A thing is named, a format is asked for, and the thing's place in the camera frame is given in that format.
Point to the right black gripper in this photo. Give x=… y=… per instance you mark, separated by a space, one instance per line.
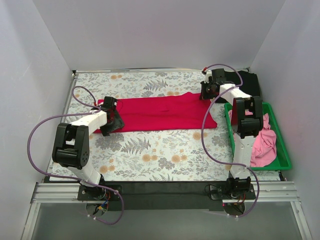
x=206 y=91

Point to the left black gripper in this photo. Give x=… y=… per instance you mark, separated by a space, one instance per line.
x=115 y=122

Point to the red t shirt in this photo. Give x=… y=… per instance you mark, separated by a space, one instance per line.
x=180 y=112

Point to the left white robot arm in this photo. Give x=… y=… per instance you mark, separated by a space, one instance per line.
x=71 y=147

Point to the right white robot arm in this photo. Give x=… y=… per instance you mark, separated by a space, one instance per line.
x=246 y=123

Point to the folded black t shirt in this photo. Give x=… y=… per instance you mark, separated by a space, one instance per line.
x=250 y=81

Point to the pink t shirt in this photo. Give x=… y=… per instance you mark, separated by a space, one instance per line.
x=264 y=150

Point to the green plastic bin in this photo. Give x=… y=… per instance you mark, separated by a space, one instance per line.
x=282 y=160

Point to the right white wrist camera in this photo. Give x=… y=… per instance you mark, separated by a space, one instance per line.
x=208 y=78

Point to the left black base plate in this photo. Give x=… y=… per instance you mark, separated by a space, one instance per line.
x=94 y=193

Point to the aluminium frame rail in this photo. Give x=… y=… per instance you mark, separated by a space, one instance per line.
x=162 y=195

